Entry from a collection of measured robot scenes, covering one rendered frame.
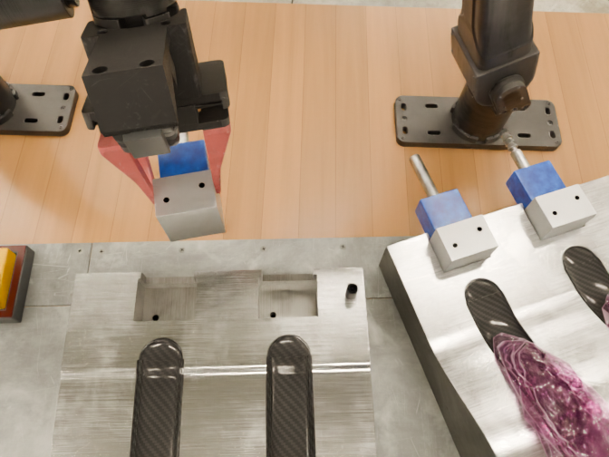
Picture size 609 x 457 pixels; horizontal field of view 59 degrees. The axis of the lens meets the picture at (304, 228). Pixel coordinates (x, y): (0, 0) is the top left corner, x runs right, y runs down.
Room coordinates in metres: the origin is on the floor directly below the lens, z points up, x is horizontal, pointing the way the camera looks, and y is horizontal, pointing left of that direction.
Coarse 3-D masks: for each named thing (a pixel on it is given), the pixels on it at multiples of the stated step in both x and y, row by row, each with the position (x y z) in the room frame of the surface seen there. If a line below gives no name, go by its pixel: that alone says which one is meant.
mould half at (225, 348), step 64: (128, 320) 0.12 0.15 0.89; (192, 320) 0.12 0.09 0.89; (256, 320) 0.12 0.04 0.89; (320, 320) 0.12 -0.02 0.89; (64, 384) 0.06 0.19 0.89; (128, 384) 0.06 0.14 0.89; (192, 384) 0.07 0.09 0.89; (256, 384) 0.07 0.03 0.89; (320, 384) 0.07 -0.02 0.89; (64, 448) 0.01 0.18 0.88; (128, 448) 0.01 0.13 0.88; (192, 448) 0.02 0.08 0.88; (256, 448) 0.02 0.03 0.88; (320, 448) 0.02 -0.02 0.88
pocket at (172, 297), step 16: (144, 288) 0.15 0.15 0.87; (160, 288) 0.16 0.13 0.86; (176, 288) 0.16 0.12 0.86; (192, 288) 0.16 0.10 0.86; (144, 304) 0.14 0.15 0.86; (160, 304) 0.14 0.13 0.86; (176, 304) 0.14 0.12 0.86; (192, 304) 0.14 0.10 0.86; (144, 320) 0.12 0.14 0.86; (160, 320) 0.12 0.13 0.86
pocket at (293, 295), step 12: (264, 276) 0.17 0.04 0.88; (276, 276) 0.17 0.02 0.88; (288, 276) 0.17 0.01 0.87; (300, 276) 0.17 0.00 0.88; (312, 276) 0.17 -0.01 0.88; (264, 288) 0.16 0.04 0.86; (276, 288) 0.16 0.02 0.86; (288, 288) 0.16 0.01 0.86; (300, 288) 0.16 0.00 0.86; (312, 288) 0.16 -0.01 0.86; (264, 300) 0.15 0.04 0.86; (276, 300) 0.15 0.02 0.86; (288, 300) 0.15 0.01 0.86; (300, 300) 0.15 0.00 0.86; (312, 300) 0.15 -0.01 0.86; (264, 312) 0.14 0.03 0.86; (276, 312) 0.14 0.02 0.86; (288, 312) 0.14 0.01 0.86; (300, 312) 0.14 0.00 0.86; (312, 312) 0.14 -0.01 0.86
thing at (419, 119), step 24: (408, 96) 0.44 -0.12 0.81; (432, 96) 0.44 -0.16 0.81; (408, 120) 0.40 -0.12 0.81; (432, 120) 0.40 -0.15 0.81; (456, 120) 0.40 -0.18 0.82; (480, 120) 0.38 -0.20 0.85; (504, 120) 0.38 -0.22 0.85; (528, 120) 0.41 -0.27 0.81; (552, 120) 0.41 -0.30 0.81; (408, 144) 0.37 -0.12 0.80; (432, 144) 0.37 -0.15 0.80; (456, 144) 0.37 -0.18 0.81; (480, 144) 0.37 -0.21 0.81; (504, 144) 0.37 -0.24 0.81; (528, 144) 0.37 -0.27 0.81; (552, 144) 0.37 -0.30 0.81
